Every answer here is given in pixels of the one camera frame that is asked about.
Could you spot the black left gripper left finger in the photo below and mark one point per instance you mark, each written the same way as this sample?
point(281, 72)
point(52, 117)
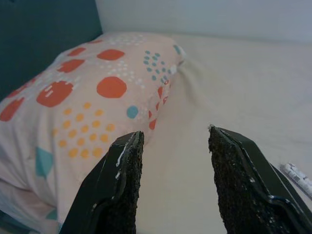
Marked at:
point(109, 190)

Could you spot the small white wrapper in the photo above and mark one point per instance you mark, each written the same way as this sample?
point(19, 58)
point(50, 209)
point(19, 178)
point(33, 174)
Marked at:
point(295, 175)

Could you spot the pink pillow with orange dots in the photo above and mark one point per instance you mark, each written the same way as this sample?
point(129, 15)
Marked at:
point(85, 97)

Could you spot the cream sheeted mattress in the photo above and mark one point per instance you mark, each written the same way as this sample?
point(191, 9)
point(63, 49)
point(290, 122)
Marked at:
point(231, 85)

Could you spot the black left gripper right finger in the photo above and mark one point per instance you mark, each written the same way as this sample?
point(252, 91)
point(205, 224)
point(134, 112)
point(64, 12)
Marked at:
point(243, 190)

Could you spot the grey upholstered headboard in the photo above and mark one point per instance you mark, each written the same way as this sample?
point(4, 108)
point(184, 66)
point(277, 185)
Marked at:
point(36, 36)

